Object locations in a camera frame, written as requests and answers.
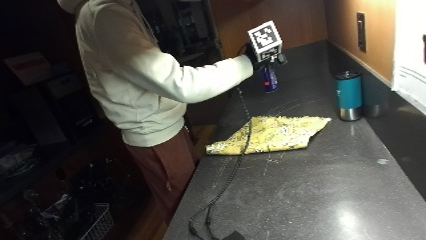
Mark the black cable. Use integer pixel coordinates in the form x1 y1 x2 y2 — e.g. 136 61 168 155
188 87 253 240

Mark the yellow patterned cloth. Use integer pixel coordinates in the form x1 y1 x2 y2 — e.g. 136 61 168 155
205 115 333 156

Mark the wire basket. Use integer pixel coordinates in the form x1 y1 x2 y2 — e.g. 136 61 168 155
39 202 114 240

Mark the white paper sheet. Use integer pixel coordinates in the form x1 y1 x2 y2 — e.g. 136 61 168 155
390 0 426 116

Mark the white marker cube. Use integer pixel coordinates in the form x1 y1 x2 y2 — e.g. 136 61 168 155
246 20 284 62

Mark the cardboard box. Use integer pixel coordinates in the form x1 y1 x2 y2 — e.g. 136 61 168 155
4 51 57 87

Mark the blue spray bottle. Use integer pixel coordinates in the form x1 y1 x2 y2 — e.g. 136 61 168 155
262 63 280 94

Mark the the person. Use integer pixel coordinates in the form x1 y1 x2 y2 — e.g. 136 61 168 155
56 0 256 224

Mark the teal steel tumbler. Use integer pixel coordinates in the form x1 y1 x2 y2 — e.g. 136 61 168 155
334 70 365 122

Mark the black wall outlet plate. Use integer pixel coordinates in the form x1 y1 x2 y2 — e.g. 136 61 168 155
355 11 367 53

